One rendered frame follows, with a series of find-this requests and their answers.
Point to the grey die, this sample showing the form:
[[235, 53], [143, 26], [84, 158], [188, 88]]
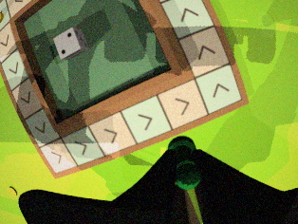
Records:
[[70, 43]]

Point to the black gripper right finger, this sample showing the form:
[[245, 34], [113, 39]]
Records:
[[226, 196]]

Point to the green game pawn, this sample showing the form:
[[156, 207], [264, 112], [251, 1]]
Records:
[[187, 173]]

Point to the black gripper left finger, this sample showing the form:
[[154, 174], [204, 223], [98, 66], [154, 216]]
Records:
[[149, 201]]

